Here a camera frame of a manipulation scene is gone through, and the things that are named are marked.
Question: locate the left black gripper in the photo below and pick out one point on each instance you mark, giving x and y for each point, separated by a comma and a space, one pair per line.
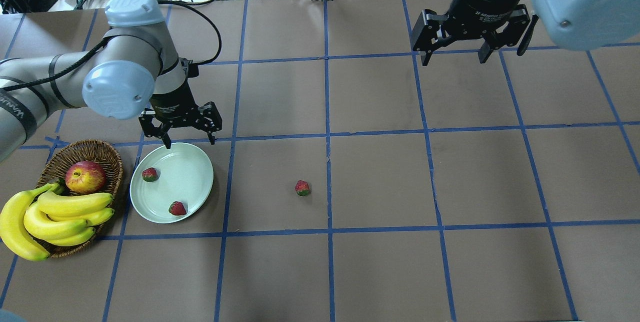
175, 103

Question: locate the red apple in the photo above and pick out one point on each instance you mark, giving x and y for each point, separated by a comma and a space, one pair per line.
85, 177

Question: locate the red strawberry three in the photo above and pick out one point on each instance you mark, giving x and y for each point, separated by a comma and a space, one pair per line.
177, 208

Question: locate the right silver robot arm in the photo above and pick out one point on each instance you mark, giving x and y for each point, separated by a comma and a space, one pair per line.
575, 25

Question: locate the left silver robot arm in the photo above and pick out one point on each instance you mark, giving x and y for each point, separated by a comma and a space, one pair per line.
134, 71

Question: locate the red strawberry two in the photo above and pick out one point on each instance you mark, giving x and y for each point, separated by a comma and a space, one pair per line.
302, 188

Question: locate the yellow banana bunch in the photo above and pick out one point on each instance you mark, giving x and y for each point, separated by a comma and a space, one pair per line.
41, 223

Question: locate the red strawberry one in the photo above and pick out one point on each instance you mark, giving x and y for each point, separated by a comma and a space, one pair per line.
150, 174

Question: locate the light green plate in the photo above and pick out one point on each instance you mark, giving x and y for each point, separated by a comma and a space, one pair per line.
185, 173

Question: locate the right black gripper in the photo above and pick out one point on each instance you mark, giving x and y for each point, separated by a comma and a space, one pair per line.
476, 7

